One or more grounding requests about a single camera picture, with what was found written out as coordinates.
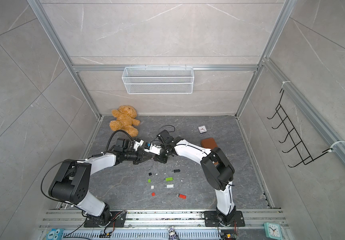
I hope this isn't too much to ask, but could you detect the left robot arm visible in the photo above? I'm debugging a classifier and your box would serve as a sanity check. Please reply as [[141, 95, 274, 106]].
[[40, 130, 144, 217]]

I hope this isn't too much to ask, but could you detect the white wire mesh basket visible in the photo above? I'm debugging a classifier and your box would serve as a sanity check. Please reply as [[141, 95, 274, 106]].
[[122, 67, 195, 95]]

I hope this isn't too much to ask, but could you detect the brown teddy bear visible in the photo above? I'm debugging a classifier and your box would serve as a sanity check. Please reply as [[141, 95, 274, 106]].
[[109, 105, 140, 138]]

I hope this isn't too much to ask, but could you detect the black wire hook rack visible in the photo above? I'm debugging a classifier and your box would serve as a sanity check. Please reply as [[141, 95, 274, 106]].
[[267, 89, 333, 168]]

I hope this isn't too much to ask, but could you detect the teal alarm clock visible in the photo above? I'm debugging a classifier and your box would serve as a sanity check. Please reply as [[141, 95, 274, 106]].
[[264, 223, 283, 240]]

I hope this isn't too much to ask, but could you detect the green usb drive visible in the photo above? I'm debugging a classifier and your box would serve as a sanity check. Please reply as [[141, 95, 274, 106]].
[[165, 177, 174, 182]]

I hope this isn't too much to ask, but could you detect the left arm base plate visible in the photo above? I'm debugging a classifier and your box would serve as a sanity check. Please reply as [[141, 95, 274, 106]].
[[84, 210, 127, 228]]

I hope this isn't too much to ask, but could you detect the blue cartoon alarm clock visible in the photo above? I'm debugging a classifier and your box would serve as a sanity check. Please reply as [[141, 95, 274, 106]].
[[44, 229, 64, 240]]

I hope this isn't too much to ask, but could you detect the small purple toy figure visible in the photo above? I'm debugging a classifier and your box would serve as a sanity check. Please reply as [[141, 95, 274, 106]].
[[167, 226, 180, 240]]

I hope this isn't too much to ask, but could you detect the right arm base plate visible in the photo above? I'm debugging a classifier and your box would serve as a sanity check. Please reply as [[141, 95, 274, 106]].
[[203, 210, 246, 227]]

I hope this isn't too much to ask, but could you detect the brown leather wallet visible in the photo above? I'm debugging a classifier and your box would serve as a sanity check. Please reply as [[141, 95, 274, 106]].
[[201, 138, 218, 149]]

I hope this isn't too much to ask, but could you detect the small square pink-white packet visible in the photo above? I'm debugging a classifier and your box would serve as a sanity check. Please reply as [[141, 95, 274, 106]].
[[198, 125, 207, 134]]

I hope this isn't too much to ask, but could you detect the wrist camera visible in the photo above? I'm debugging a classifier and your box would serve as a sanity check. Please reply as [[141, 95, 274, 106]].
[[132, 139, 144, 151], [144, 142, 162, 155]]

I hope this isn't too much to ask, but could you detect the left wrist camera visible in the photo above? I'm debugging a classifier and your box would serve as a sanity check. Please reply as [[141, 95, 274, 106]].
[[132, 139, 144, 151]]

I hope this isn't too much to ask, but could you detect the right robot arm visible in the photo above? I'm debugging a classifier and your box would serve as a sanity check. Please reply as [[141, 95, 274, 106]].
[[146, 130, 236, 226]]

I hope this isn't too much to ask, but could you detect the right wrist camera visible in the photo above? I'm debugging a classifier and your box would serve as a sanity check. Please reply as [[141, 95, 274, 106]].
[[144, 142, 162, 155]]

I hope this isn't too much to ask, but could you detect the red usb drive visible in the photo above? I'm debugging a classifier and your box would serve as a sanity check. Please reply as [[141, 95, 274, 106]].
[[178, 194, 187, 199]]

